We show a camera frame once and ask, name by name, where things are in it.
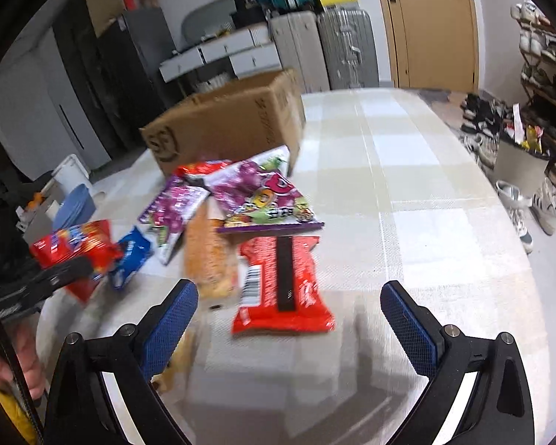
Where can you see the wooden door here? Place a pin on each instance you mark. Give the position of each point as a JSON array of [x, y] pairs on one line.
[[431, 28]]

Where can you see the red snack packet blue print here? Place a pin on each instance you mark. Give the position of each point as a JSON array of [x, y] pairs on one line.
[[78, 241]]

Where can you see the white plastic bin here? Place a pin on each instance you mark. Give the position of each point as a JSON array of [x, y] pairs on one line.
[[72, 171]]

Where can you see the grey trash bin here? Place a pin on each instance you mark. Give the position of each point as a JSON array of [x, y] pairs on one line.
[[521, 169]]

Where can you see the beige suitcase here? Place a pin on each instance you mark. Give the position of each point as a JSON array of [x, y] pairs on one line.
[[299, 51]]

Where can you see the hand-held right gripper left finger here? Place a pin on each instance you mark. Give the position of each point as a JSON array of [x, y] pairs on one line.
[[171, 329]]

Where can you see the clear bread packet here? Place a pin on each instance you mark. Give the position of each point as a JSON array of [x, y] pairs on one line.
[[208, 255]]

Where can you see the person's left hand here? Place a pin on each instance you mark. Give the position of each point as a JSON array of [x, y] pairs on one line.
[[9, 361]]

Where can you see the silver suitcase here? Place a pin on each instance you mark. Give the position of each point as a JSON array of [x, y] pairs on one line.
[[347, 46]]

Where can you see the flat cardboard piece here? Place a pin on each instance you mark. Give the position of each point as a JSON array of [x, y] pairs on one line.
[[102, 2]]

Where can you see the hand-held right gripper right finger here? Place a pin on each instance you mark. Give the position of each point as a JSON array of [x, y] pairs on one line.
[[410, 329]]

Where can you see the white sneaker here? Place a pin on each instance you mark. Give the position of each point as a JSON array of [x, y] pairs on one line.
[[514, 208], [549, 204]]

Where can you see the dark grey cabinet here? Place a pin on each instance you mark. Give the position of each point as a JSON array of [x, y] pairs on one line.
[[139, 60]]

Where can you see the brown cardboard box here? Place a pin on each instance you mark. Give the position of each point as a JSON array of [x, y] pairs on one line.
[[231, 120]]

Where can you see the small purple snack packet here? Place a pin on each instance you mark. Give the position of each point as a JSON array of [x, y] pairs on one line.
[[176, 204]]

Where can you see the pile of shoes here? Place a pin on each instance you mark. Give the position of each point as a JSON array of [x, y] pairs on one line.
[[482, 120]]

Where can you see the black tall cabinet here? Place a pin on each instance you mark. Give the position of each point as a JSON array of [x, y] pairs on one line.
[[78, 65]]

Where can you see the shoe rack with shoes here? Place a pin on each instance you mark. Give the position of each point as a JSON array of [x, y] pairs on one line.
[[546, 65]]

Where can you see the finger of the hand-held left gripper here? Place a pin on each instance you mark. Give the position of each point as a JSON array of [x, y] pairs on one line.
[[62, 274]]

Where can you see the white drawer cabinet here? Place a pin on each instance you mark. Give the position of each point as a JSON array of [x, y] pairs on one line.
[[241, 51]]

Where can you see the yellow black box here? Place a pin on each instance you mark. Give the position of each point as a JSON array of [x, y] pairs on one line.
[[336, 1]]

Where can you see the large purple snack packet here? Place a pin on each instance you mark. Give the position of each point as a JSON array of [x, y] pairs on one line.
[[259, 194]]

